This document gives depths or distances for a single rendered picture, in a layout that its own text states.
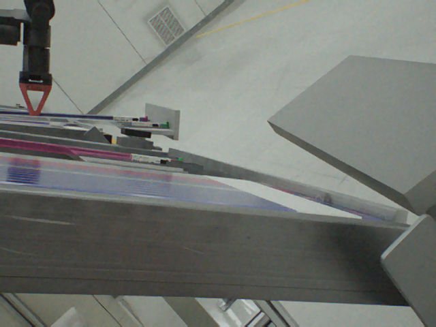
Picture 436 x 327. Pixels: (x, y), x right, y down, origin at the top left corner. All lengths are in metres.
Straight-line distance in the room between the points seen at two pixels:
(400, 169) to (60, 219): 0.55
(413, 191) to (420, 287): 0.35
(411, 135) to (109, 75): 7.84
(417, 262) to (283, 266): 0.09
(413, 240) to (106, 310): 1.61
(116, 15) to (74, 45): 0.75
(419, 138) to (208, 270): 0.53
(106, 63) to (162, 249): 8.23
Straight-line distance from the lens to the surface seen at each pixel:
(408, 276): 0.42
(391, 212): 0.49
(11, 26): 1.32
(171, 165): 0.87
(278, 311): 1.27
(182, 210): 0.38
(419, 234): 0.42
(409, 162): 0.82
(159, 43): 8.79
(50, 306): 1.92
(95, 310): 1.95
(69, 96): 8.50
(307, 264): 0.42
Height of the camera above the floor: 0.99
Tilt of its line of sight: 18 degrees down
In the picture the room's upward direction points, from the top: 38 degrees counter-clockwise
